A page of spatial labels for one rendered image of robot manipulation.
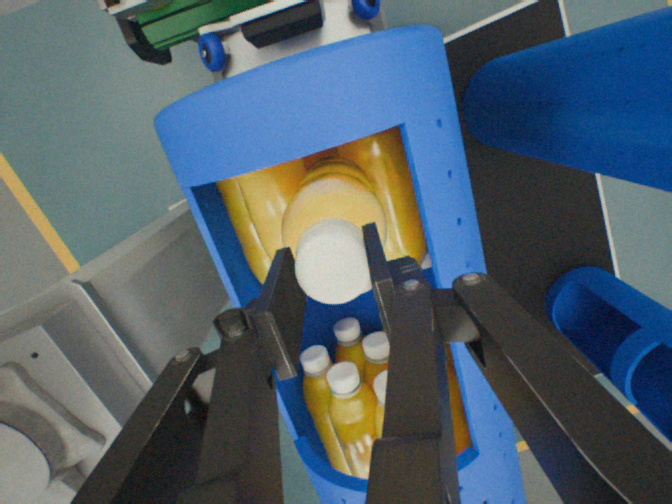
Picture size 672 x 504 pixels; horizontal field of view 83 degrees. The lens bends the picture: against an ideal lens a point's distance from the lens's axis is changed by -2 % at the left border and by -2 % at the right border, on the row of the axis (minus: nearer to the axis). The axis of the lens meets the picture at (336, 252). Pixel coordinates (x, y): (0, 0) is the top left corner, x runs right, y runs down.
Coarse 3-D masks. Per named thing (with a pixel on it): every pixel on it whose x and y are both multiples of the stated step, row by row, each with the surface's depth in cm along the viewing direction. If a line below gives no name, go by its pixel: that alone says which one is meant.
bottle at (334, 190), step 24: (312, 168) 33; (336, 168) 29; (360, 168) 35; (312, 192) 23; (336, 192) 23; (360, 192) 24; (288, 216) 24; (312, 216) 22; (336, 216) 22; (360, 216) 22; (384, 216) 25; (288, 240) 23; (384, 240) 24
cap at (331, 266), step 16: (304, 240) 20; (320, 240) 19; (336, 240) 19; (352, 240) 19; (304, 256) 19; (320, 256) 19; (336, 256) 19; (352, 256) 19; (304, 272) 19; (320, 272) 20; (336, 272) 20; (352, 272) 20; (368, 272) 19; (304, 288) 20; (320, 288) 20; (336, 288) 20; (352, 288) 20
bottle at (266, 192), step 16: (240, 176) 37; (256, 176) 36; (272, 176) 36; (288, 176) 37; (256, 192) 37; (272, 192) 37; (288, 192) 37; (256, 208) 38; (272, 208) 37; (256, 224) 39; (272, 224) 38; (272, 240) 39; (272, 256) 40
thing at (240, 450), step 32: (224, 320) 13; (224, 352) 13; (256, 352) 13; (224, 384) 11; (256, 384) 11; (224, 416) 10; (256, 416) 10; (224, 448) 9; (256, 448) 9; (224, 480) 7; (256, 480) 8
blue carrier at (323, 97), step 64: (320, 64) 26; (384, 64) 27; (192, 128) 29; (256, 128) 27; (320, 128) 27; (384, 128) 28; (448, 128) 32; (192, 192) 39; (448, 192) 32; (448, 256) 33; (320, 320) 60; (320, 448) 59; (512, 448) 46
